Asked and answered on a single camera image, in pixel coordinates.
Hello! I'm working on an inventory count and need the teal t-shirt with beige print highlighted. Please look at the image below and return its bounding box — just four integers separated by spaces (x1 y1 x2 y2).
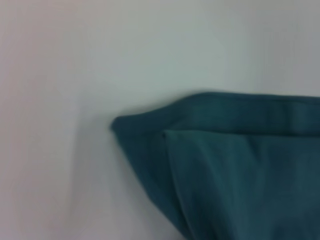
109 91 320 240

